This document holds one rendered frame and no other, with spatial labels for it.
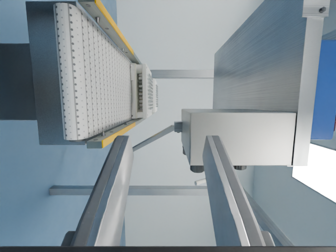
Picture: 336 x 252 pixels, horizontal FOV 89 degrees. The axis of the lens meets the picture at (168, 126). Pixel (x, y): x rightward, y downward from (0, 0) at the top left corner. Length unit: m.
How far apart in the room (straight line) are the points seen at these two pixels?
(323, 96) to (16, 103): 0.73
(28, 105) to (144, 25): 3.48
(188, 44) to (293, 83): 3.44
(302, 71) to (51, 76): 0.48
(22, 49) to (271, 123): 0.61
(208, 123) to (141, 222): 4.31
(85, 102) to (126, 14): 3.71
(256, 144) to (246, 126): 0.04
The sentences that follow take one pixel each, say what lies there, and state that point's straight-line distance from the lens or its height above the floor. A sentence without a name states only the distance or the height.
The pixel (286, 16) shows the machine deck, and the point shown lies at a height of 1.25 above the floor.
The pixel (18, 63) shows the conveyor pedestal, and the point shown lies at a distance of 0.61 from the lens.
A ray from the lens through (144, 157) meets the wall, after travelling 3.83.
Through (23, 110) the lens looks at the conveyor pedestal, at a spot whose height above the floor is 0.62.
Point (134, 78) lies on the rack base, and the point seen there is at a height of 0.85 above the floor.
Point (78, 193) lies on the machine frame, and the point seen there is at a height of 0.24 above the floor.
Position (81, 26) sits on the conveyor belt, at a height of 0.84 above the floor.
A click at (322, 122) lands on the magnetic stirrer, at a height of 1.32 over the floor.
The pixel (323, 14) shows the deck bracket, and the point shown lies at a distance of 0.44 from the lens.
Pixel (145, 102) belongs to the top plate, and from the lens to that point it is 0.79.
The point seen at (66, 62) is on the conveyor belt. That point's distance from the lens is 0.39.
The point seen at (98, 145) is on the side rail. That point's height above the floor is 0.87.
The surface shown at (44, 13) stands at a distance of 0.47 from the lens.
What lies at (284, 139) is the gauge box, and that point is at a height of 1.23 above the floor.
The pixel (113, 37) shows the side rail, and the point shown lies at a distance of 0.56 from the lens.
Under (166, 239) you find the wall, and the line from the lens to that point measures 4.80.
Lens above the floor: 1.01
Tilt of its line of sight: level
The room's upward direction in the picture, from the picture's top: 90 degrees clockwise
